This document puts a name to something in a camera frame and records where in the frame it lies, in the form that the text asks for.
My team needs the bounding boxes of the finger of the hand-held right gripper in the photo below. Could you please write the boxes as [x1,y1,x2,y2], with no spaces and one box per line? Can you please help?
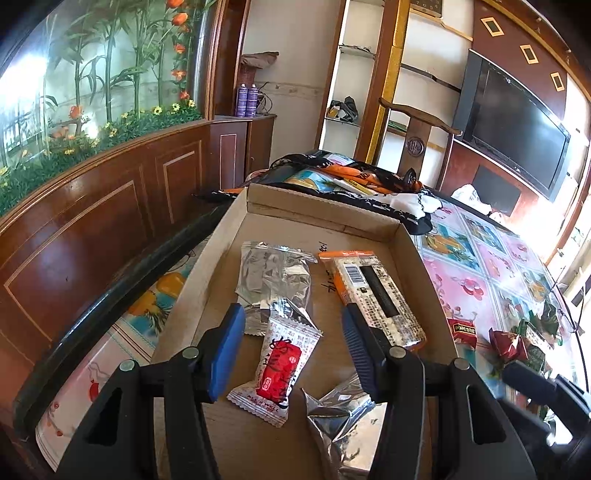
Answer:
[502,362,559,403]

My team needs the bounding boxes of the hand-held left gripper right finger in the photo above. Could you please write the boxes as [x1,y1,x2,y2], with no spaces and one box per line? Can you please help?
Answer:
[341,305,539,480]

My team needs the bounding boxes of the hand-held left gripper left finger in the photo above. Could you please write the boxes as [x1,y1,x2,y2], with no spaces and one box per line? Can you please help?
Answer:
[55,303,247,480]

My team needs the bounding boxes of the red triangular snack pouch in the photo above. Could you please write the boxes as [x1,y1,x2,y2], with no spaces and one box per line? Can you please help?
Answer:
[488,328,529,365]

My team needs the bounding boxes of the orange-ended rice cracker bar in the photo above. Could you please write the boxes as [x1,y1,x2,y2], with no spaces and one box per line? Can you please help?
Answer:
[318,249,428,352]

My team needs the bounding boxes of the red white candy packet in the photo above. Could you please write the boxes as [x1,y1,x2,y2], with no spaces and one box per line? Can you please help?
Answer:
[226,316,324,428]

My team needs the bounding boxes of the green triangular snack pouch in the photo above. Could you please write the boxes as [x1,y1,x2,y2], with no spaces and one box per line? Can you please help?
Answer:
[539,300,564,346]

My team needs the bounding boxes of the cardboard box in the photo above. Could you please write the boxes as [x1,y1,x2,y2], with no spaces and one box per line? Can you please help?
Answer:
[150,184,458,480]

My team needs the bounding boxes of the red foil snack packet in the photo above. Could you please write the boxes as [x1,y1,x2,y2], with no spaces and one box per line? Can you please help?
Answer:
[447,318,478,347]

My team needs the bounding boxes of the silver foil snack packet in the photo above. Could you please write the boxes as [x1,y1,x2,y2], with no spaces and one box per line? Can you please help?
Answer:
[302,374,386,480]
[235,241,319,335]

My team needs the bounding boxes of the purple-framed eyeglasses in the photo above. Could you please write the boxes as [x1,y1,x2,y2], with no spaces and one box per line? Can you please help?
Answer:
[549,277,588,334]

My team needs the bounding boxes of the black-rimmed round table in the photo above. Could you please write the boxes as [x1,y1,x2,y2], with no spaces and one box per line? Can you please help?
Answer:
[13,203,232,439]

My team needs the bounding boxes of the black orange printed cloth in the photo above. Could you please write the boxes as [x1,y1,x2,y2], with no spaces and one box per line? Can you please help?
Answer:
[210,150,435,236]

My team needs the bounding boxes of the brown wooden cabinet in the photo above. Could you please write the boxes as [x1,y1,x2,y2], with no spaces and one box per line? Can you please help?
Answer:
[0,113,278,416]

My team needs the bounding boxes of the white plastic bag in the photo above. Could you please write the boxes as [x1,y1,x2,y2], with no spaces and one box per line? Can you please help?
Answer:
[450,184,492,215]

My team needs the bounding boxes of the black cabinet panel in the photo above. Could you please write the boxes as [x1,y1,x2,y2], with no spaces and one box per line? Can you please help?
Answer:
[473,165,522,215]

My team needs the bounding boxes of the dark wooden chair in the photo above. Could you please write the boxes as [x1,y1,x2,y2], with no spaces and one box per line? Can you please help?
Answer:
[379,98,462,185]

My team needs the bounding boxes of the dark bag on shelf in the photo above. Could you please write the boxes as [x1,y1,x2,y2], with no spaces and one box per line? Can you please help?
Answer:
[325,96,360,123]

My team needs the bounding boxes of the black flat television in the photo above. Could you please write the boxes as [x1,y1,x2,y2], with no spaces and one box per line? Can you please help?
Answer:
[462,50,572,201]

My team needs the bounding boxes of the bamboo flower mural panel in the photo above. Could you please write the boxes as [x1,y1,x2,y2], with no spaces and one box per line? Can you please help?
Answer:
[0,0,218,217]

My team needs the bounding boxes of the black cable bundle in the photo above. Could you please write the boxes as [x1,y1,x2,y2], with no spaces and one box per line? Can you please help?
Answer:
[256,82,278,115]

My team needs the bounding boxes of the white wall shelf unit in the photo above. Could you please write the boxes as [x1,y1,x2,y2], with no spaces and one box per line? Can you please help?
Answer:
[316,0,462,160]

